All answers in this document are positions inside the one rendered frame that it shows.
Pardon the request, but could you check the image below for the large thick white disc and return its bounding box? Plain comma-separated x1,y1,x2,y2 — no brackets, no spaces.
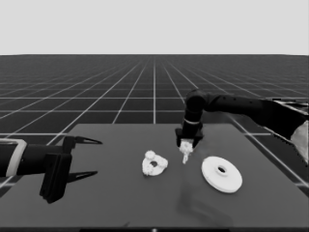
201,156,243,194

